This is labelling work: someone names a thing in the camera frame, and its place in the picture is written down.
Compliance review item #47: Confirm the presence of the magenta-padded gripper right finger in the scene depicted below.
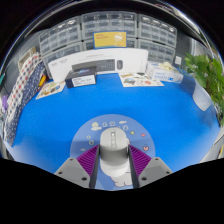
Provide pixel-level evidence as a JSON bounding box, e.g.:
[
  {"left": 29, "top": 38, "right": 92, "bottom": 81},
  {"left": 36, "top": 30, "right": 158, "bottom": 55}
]
[{"left": 128, "top": 144, "right": 173, "bottom": 189}]

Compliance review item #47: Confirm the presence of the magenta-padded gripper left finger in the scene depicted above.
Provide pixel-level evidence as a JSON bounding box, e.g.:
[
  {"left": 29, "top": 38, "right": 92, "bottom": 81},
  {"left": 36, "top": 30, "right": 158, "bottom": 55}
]
[{"left": 54, "top": 144, "right": 101, "bottom": 190}]

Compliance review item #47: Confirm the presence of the grey white computer mouse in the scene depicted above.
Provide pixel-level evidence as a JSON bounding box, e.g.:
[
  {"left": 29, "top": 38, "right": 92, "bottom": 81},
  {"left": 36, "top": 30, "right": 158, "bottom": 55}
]
[{"left": 99, "top": 127, "right": 130, "bottom": 178}]

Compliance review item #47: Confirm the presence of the round blue rabbit mouse pad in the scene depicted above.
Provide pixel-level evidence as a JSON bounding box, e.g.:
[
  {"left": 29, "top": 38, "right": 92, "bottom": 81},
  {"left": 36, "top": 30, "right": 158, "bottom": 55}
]
[{"left": 69, "top": 114, "right": 157, "bottom": 191}]

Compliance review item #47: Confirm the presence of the white keyboard mouse box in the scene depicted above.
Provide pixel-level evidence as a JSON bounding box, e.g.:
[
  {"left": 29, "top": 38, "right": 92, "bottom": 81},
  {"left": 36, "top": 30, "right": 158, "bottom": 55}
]
[{"left": 47, "top": 47, "right": 150, "bottom": 83}]

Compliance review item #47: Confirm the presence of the colourful sticker sheet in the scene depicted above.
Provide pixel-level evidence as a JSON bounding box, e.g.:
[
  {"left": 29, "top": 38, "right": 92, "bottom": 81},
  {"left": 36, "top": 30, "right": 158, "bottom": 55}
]
[
  {"left": 118, "top": 71, "right": 165, "bottom": 88},
  {"left": 35, "top": 79, "right": 67, "bottom": 100}
]

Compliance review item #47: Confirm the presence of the small black box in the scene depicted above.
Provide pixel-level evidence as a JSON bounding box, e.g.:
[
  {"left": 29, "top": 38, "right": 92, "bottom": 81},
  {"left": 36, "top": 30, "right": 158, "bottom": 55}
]
[{"left": 64, "top": 65, "right": 98, "bottom": 89}]

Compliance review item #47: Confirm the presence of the white blue tissue box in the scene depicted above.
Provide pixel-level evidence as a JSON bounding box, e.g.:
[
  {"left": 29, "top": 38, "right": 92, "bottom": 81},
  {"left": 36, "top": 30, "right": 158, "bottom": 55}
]
[{"left": 145, "top": 60, "right": 184, "bottom": 84}]

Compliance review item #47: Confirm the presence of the checked and dotted cloth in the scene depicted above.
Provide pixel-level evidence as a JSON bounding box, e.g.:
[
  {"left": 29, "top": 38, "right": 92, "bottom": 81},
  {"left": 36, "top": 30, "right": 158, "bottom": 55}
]
[{"left": 1, "top": 53, "right": 46, "bottom": 148}]

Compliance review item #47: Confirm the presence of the green plant in white pot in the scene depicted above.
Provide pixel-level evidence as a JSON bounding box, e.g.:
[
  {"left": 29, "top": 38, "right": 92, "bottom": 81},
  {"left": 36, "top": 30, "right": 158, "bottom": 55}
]
[{"left": 183, "top": 52, "right": 224, "bottom": 128}]

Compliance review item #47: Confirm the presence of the white woven basket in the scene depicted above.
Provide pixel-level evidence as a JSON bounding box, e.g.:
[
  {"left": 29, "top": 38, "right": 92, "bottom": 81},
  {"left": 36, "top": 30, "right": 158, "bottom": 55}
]
[{"left": 18, "top": 46, "right": 38, "bottom": 71}]

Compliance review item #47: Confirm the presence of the yellow cardboard box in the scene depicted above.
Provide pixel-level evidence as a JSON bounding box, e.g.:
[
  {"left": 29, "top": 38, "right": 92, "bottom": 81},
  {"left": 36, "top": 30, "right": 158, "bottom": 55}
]
[{"left": 93, "top": 31, "right": 128, "bottom": 50}]

